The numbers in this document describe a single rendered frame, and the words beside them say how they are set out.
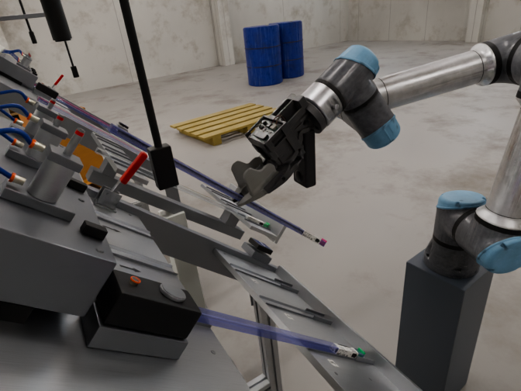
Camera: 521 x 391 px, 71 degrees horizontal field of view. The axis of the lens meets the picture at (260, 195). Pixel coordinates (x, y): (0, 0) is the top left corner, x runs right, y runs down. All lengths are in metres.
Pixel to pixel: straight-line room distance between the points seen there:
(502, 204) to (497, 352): 0.93
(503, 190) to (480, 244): 0.14
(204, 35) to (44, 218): 10.15
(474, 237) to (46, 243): 0.93
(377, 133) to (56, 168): 0.58
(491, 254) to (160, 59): 9.33
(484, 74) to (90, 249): 0.88
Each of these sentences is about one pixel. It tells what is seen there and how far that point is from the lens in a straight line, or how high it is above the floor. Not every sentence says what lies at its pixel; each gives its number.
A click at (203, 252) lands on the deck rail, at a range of 0.76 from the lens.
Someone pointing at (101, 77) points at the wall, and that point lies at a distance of 9.46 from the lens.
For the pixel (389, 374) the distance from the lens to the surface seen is 0.71.
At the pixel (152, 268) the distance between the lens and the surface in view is 0.49.
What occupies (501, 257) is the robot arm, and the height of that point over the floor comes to 0.72.
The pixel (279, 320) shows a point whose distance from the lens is 0.60.
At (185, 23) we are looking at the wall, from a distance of 10.18.
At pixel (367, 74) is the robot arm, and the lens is 0.71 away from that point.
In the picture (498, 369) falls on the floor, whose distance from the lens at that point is 1.76.
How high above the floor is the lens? 1.29
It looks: 27 degrees down
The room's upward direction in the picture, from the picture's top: 6 degrees counter-clockwise
